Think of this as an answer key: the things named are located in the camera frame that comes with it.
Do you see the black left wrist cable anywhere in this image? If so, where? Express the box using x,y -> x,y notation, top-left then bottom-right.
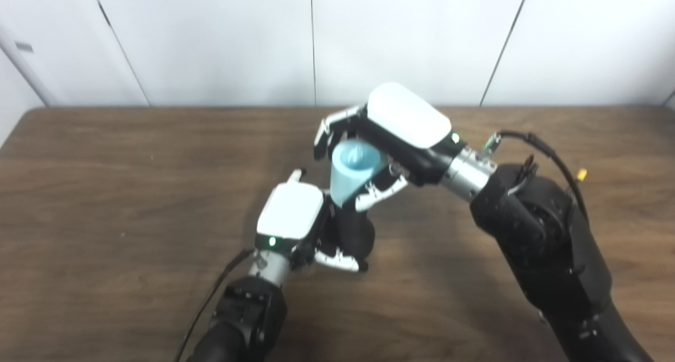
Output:
174,249 -> 255,362

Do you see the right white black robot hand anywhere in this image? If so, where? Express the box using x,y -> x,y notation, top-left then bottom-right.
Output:
313,82 -> 468,213

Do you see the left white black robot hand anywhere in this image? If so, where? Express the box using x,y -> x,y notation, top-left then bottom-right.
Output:
254,168 -> 369,273

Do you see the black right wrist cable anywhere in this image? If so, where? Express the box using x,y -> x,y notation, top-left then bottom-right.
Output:
477,131 -> 590,223

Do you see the light blue cylinder cup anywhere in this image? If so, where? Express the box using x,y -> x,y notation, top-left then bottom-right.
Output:
329,139 -> 388,207

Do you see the black flared nozzle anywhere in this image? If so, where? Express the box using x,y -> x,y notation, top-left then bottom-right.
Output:
330,204 -> 376,262

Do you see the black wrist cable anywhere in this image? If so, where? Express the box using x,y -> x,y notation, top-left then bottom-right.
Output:
477,131 -> 590,223
174,249 -> 255,362

